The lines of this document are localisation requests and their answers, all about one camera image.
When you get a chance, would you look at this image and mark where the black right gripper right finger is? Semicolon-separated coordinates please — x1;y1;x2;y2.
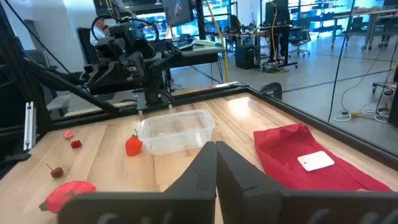
216;141;398;224

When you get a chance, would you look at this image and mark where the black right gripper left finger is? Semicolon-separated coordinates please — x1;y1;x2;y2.
57;141;218;224

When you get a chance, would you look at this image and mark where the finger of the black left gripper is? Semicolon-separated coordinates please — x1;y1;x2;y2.
84;63;109;95
108;60;142;93

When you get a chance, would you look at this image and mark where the red toy strawberry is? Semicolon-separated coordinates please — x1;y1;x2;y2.
125;129;144;157

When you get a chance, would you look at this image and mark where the dark red toy cherry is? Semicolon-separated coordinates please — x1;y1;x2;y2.
46;163;65;179

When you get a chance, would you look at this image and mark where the pink toy dragon fruit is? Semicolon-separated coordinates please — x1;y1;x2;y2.
39;180;97;214

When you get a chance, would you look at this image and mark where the clear plastic tupperware container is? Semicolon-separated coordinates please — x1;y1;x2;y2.
138;109;216;156

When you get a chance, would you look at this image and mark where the person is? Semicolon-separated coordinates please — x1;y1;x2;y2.
90;17;110;47

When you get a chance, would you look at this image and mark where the red cloth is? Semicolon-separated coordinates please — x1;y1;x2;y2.
253;123;393;192

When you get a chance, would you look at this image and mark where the black computer monitor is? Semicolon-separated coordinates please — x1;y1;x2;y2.
161;0;195;28

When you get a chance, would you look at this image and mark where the black desk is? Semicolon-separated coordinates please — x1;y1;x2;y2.
167;46;225;83

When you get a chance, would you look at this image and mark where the white rectangular tag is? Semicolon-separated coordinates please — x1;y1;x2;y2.
297;151;336;172

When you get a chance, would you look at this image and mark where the black computer tower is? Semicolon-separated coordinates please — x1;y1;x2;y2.
234;44;261;70

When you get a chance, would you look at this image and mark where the grey office chair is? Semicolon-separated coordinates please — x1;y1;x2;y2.
288;17;312;58

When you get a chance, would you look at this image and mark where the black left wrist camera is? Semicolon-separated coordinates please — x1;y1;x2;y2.
107;21;135;40

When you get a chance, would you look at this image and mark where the black station frame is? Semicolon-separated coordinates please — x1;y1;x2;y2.
0;0;398;172

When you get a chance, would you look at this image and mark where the silver aluminium bracket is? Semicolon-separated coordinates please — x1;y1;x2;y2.
23;101;35;152

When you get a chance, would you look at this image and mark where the thick yellow cable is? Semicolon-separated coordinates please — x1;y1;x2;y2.
205;0;230;83

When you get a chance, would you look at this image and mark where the black frame clamp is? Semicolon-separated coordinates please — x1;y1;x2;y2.
259;82;283;101

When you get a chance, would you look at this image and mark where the white floor cable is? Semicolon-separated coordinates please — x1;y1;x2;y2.
333;102;389;124

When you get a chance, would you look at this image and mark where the black hanging cable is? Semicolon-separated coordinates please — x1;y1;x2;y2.
328;0;356;123

